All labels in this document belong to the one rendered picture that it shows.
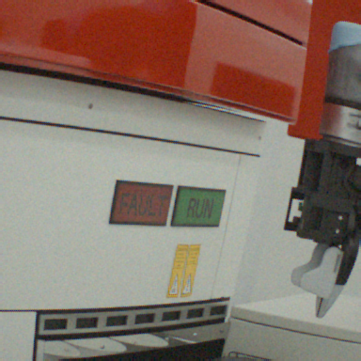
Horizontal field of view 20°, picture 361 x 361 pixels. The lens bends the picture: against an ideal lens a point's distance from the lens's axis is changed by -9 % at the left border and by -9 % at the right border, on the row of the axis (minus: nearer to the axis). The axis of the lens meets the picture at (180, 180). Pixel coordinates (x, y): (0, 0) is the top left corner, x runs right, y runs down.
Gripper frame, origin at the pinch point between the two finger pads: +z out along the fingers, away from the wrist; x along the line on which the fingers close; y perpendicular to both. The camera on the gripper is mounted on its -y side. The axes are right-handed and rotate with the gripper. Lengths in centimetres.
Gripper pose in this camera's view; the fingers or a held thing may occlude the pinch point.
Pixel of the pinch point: (326, 308)
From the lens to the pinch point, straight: 124.5
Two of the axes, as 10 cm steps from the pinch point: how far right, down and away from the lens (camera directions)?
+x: 2.4, 1.0, -9.7
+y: -9.5, -1.7, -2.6
